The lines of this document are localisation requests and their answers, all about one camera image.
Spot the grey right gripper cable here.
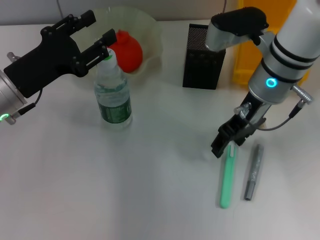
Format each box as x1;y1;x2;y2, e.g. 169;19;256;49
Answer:
239;98;306;131

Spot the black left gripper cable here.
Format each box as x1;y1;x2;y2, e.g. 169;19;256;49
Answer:
14;88;44;118

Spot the grey pen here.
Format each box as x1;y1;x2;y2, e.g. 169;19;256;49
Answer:
243;143;265;202

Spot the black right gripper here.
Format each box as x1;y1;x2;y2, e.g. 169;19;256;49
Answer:
211;99;272;159

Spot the red orange fruit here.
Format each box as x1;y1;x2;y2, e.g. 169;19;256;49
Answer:
107;29;144;74

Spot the black mesh pen holder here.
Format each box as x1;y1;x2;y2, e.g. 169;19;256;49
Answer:
182;23;227;90

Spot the translucent wavy fruit plate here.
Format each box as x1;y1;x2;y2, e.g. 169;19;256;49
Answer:
72;6;163;88

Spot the yellow plastic storage bin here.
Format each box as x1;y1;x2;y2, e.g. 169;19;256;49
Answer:
232;0;311;87

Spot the mint green pen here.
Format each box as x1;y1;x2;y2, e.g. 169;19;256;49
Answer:
219;142;238;209

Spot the clear green label water bottle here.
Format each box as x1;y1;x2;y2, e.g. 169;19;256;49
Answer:
93;48;133;130

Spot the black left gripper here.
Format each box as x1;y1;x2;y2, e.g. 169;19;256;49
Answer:
3;9;118;98

